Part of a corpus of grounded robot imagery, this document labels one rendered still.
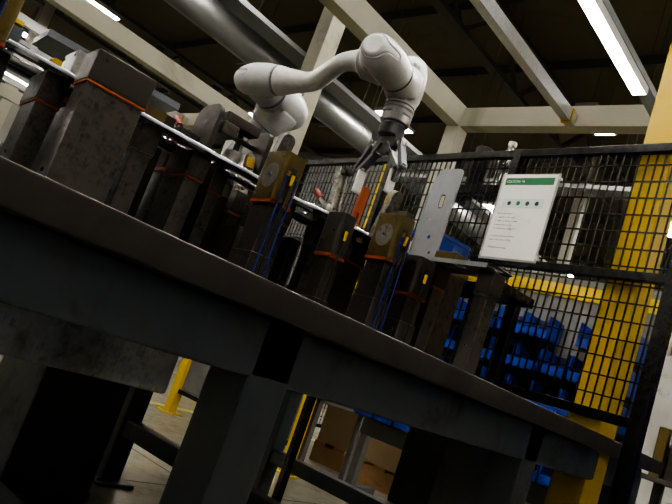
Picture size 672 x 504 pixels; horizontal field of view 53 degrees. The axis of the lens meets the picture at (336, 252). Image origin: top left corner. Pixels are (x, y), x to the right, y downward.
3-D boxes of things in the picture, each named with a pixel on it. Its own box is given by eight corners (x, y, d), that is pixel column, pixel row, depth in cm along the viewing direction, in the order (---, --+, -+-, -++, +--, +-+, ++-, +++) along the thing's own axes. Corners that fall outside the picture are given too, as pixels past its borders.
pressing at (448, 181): (430, 271, 201) (464, 168, 206) (403, 267, 210) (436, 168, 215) (431, 272, 201) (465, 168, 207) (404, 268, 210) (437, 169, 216)
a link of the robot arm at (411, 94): (390, 114, 204) (373, 92, 193) (406, 69, 207) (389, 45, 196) (422, 117, 199) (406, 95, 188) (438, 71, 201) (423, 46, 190)
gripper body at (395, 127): (375, 120, 197) (365, 149, 196) (395, 118, 191) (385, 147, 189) (392, 132, 202) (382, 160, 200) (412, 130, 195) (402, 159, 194)
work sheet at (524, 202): (535, 263, 209) (561, 173, 214) (477, 257, 227) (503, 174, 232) (538, 265, 210) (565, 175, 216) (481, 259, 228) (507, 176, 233)
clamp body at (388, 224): (363, 350, 158) (409, 213, 164) (332, 341, 167) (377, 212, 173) (382, 357, 162) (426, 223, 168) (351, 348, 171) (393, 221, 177)
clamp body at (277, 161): (238, 301, 139) (295, 148, 145) (211, 294, 148) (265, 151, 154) (263, 311, 143) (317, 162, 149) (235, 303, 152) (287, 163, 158)
